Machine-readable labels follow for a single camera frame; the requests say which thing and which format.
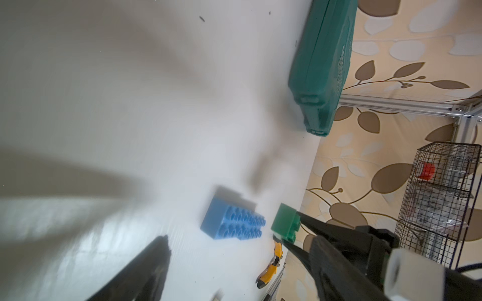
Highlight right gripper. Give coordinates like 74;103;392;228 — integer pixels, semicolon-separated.
273;212;400;278

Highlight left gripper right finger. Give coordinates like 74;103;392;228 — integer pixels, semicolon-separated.
310;237;387;300

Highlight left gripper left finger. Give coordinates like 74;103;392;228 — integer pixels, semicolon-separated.
89;235;171;301

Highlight green lego brick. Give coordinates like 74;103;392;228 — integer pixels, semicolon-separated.
271;203;301;244

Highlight blue lego brick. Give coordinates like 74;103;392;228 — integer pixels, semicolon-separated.
200;198;266;240

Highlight yellow black pliers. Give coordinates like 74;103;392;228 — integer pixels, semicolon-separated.
256;239;283;289

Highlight plastic bag in basket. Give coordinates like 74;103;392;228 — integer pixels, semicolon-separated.
407;182;470;240

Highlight green plastic tool case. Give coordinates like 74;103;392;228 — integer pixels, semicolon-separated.
288;0;358;137

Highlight black wire basket side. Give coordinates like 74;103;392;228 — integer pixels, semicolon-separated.
395;142;481;268

